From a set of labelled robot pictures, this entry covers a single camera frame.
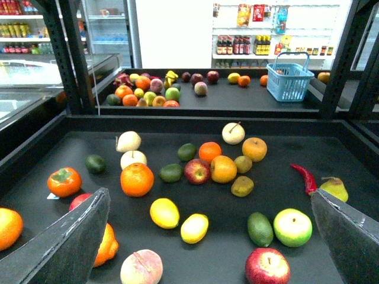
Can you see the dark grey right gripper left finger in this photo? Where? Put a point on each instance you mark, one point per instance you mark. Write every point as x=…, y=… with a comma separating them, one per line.
x=65, y=251

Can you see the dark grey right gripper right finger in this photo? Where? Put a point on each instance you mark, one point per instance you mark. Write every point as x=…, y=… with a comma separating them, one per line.
x=351, y=236

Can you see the yellow lemon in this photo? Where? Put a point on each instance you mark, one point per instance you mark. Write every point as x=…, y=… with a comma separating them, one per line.
x=194, y=228
x=164, y=213

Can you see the bumpy orange tangerine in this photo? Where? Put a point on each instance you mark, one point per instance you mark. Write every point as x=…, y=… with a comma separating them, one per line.
x=108, y=247

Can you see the yellow pear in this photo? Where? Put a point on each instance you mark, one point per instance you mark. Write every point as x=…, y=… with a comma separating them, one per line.
x=335, y=187

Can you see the red apple behind finger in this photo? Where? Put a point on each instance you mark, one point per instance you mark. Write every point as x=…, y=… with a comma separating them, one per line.
x=78, y=200

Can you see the green apple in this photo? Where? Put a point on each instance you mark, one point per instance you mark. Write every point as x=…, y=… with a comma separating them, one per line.
x=292, y=227

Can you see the orange at left edge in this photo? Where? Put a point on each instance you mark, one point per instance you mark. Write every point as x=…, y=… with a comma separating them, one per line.
x=11, y=227

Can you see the red chili pepper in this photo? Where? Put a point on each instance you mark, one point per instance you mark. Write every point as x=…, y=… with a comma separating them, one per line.
x=308, y=178

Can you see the orange persimmon green calyx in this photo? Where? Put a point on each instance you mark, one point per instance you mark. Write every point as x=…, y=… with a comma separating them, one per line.
x=64, y=182

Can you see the peach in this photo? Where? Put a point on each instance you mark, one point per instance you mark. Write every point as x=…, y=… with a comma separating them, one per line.
x=143, y=266

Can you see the green lime oval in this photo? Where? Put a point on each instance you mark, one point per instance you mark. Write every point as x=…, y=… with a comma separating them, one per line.
x=260, y=229

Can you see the red apple near front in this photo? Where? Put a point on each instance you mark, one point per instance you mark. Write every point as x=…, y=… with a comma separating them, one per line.
x=267, y=265

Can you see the dark green avocado left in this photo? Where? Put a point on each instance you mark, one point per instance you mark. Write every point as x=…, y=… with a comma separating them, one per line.
x=95, y=164

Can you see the large orange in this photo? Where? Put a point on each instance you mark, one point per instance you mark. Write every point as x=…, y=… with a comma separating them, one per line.
x=136, y=180

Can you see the white pear left lower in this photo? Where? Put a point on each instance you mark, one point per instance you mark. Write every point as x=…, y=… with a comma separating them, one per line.
x=133, y=156

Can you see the brown kiwi lower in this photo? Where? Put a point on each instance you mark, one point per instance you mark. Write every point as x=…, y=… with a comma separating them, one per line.
x=242, y=186

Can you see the brown kiwi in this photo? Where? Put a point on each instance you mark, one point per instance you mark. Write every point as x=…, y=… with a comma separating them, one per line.
x=242, y=186
x=243, y=164

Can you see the white pear left upper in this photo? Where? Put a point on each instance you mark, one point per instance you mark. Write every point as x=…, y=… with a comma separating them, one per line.
x=128, y=141

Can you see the golden apple far right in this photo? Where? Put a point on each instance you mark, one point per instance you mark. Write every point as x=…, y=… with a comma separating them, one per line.
x=254, y=148

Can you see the brown kiwi upper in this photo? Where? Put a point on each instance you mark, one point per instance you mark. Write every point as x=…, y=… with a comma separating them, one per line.
x=243, y=164

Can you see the green lime centre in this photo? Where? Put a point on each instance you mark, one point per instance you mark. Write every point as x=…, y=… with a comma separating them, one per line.
x=171, y=173

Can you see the green lime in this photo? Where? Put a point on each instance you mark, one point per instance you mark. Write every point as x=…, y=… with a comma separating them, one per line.
x=187, y=152
x=171, y=173

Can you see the yellow orange apple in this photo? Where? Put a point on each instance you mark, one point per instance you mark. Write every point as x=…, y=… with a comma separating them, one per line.
x=223, y=169

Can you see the red yellow apple centre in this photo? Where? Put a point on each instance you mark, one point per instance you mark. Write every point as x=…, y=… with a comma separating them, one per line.
x=197, y=171

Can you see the white pear with stem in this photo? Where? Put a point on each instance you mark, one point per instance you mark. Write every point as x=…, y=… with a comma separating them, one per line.
x=233, y=133

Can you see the green lime upper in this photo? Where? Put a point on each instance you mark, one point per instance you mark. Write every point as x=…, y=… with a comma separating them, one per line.
x=187, y=152

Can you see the small orange mandarin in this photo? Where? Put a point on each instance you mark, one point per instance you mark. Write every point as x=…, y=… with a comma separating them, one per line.
x=208, y=151

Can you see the blue plastic basket far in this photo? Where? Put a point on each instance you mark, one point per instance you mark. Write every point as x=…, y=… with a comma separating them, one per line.
x=289, y=82

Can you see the far fruit pile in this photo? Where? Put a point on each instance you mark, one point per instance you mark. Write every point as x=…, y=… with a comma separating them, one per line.
x=144, y=90

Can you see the black shelf upright post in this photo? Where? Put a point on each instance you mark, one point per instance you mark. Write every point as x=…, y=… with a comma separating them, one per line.
x=62, y=25

